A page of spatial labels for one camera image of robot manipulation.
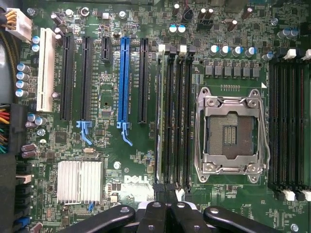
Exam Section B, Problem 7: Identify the RAM module in slot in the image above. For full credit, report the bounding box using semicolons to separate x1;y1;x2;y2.
154;44;166;185

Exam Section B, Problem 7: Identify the black RAM slot white latch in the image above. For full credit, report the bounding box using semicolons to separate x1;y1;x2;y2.
175;45;187;201
300;49;311;202
279;48;296;201

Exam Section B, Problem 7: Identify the green Dell motherboard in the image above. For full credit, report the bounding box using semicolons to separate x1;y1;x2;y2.
0;0;311;233

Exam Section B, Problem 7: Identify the steel locking lever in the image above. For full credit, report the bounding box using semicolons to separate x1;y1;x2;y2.
257;96;271;172
194;91;204;177

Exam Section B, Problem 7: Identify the silver finned heatsink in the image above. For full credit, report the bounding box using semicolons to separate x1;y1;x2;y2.
57;160;103;205

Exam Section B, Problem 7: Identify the silver CPU socket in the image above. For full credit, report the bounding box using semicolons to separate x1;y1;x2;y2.
194;86;271;183

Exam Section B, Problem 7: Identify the blue SATA port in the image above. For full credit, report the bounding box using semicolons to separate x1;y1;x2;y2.
17;216;31;229

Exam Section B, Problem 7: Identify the long black expansion slot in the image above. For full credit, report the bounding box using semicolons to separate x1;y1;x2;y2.
60;33;75;121
76;36;94;146
137;38;149;125

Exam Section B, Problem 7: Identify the blue expansion slot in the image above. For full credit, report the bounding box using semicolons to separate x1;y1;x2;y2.
116;36;134;147

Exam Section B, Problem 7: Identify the black main power connector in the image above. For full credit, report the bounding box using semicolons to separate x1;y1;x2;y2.
0;103;28;154

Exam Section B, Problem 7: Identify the short black expansion slot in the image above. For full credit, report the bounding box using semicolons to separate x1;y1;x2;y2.
101;36;113;64

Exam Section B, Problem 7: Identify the white PCI expansion slot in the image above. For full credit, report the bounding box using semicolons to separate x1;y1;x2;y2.
36;27;57;113

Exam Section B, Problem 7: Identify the black fan header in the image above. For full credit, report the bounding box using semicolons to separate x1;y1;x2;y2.
196;17;214;32

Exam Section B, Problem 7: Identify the grey PC case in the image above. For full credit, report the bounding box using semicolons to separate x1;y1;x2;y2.
0;43;16;104

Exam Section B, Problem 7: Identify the white power connector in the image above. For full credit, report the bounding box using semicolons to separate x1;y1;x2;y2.
4;8;33;44

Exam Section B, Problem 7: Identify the red and black wire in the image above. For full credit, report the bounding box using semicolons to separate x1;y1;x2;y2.
182;0;195;21

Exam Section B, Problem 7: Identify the black braided wire bundle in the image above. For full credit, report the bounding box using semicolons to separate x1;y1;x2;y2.
0;31;19;104

